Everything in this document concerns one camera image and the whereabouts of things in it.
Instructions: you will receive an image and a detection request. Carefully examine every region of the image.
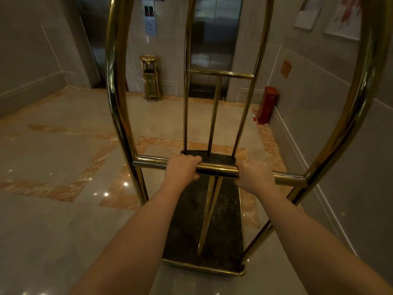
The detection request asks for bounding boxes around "person's left forearm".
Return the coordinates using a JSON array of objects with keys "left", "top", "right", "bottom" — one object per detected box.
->
[{"left": 68, "top": 181, "right": 188, "bottom": 295}]

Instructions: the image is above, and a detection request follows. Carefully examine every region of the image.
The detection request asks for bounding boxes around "brass luggage cart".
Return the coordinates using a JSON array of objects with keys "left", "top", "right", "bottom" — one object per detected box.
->
[{"left": 105, "top": 0, "right": 393, "bottom": 276}]

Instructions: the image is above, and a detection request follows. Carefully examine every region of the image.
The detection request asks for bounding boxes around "red fire extinguisher box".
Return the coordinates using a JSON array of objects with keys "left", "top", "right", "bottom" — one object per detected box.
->
[{"left": 257, "top": 86, "right": 279, "bottom": 125}]

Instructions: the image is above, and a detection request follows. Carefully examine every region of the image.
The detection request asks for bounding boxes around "person's right hand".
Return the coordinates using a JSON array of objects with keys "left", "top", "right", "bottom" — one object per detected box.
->
[{"left": 234, "top": 160, "right": 276, "bottom": 194}]

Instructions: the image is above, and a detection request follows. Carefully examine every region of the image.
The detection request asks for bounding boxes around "gold standing ashtray bin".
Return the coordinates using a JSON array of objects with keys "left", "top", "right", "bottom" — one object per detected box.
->
[{"left": 139, "top": 55, "right": 163, "bottom": 101}]

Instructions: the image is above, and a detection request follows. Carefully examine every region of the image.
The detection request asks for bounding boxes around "steel elevator door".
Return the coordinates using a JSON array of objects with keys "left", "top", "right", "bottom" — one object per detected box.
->
[{"left": 189, "top": 0, "right": 244, "bottom": 99}]

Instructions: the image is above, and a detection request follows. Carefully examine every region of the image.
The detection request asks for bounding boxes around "white framed wall picture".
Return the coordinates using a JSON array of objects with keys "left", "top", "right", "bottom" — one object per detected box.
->
[{"left": 294, "top": 0, "right": 325, "bottom": 31}]

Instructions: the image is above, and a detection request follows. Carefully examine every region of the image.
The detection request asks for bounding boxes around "person's right forearm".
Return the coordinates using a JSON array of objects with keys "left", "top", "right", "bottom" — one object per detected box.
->
[{"left": 255, "top": 185, "right": 393, "bottom": 295}]

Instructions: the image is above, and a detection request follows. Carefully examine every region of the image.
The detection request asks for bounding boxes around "elevator call button panel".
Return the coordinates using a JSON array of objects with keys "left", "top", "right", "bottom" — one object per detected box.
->
[{"left": 144, "top": 0, "right": 158, "bottom": 36}]

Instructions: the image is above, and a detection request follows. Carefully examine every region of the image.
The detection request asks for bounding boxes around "framed picture with red print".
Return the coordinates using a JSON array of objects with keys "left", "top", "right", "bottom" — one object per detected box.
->
[{"left": 324, "top": 0, "right": 364, "bottom": 41}]

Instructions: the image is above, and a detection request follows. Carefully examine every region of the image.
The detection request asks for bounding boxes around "person's left hand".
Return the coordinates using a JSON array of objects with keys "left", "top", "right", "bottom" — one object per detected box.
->
[{"left": 164, "top": 154, "right": 203, "bottom": 187}]

